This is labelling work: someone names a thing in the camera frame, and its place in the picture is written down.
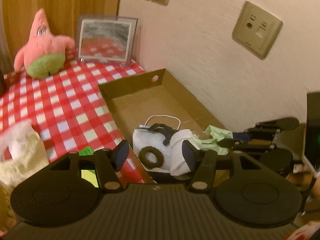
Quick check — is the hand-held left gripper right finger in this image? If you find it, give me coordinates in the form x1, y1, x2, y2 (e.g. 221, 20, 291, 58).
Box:
182, 140, 274, 193

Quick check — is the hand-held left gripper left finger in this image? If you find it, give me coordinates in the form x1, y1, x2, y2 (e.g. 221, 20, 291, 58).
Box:
37, 139, 130, 193

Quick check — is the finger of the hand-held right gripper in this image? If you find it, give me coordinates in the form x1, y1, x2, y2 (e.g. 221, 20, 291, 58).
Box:
218, 137, 277, 153
231, 117, 300, 143

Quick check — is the white cloth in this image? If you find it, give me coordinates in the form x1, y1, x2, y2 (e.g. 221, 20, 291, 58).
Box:
170, 129, 198, 177

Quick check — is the black hair tie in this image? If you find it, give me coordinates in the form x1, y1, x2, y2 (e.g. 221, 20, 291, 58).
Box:
138, 145, 165, 170

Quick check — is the light green cloth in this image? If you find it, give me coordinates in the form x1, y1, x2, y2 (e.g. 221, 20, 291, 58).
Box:
194, 125, 234, 155

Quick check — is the blue face mask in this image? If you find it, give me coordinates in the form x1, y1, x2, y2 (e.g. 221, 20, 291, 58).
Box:
132, 115, 182, 173

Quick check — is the black face mask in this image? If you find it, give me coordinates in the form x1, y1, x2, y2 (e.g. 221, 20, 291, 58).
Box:
149, 123, 176, 146

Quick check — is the brown cardboard box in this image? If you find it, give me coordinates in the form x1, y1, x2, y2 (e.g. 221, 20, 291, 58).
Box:
98, 68, 308, 183

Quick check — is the cream fuzzy cloth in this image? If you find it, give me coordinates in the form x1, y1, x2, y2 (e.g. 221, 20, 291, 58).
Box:
0, 119, 50, 188

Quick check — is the person's right hand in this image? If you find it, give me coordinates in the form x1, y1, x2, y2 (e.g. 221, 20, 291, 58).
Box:
304, 177, 320, 214

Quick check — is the green tissue pack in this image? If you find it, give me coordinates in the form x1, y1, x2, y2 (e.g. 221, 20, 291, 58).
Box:
78, 146, 99, 188

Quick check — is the pink starfish plush toy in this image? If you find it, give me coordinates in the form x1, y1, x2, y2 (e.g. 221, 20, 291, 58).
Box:
14, 8, 75, 78

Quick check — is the wooden door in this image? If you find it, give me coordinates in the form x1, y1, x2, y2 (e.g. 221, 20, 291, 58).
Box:
0, 0, 123, 64

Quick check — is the gold wall data socket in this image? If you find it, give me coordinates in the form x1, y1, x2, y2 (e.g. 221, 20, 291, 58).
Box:
232, 1, 283, 60

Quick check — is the clear picture frame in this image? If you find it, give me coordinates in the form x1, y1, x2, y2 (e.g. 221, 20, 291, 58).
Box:
76, 15, 141, 67

